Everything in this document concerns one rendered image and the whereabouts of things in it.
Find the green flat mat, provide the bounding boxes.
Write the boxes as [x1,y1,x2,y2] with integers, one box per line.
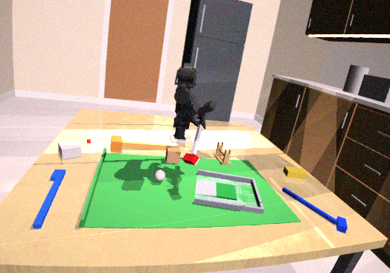
[78,152,301,229]

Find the yellow rectangular block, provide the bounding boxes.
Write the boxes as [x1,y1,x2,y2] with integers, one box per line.
[283,166,307,179]

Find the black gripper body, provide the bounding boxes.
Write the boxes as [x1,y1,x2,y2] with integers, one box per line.
[174,95,217,124]

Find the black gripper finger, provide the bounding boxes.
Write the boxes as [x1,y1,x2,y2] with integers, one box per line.
[197,112,206,129]
[187,115,199,127]

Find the tan cube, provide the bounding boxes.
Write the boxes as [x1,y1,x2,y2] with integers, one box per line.
[165,146,181,164]

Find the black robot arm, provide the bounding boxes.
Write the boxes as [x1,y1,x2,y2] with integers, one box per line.
[173,63,198,140]

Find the white golf ball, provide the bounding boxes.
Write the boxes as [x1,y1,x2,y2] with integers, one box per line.
[155,170,164,181]

